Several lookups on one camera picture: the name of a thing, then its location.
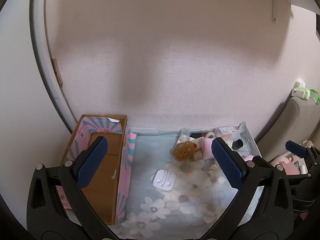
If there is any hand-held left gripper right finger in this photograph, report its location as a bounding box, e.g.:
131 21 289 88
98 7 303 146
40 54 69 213
202 137 294 240

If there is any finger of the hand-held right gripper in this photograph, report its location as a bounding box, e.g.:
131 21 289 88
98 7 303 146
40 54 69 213
285 140 320 173

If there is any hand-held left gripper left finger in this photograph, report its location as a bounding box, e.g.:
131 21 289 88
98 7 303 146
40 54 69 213
26 135 118 240

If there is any pink patterned cardboard box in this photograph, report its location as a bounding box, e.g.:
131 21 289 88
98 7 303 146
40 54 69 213
57 114 137 225

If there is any clear plastic packet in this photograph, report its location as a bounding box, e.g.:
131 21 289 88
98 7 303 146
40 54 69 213
215 121 247 141

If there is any brown lion plush toy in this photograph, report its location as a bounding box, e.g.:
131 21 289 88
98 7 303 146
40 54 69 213
173 141 198 160

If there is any white earphone case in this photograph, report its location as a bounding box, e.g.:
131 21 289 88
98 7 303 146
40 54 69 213
151 169 175 192

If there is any beige chair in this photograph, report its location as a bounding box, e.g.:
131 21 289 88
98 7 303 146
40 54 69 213
257 96 320 161

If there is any pink plush toy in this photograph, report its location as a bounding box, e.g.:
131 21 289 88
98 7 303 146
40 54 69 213
197 137 218 159

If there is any green and white packet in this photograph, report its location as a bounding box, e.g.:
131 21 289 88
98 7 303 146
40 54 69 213
292 80 320 105

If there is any tray with floral cloth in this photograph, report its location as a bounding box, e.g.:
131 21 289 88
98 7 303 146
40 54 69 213
117 130 263 239

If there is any white plastic tray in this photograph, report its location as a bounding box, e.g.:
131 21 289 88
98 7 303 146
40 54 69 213
126 126 263 160

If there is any grey door frame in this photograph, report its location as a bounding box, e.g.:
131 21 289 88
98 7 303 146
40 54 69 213
29 0 78 132

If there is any white shelf bracket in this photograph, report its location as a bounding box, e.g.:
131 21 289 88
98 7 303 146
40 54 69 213
271 0 283 23

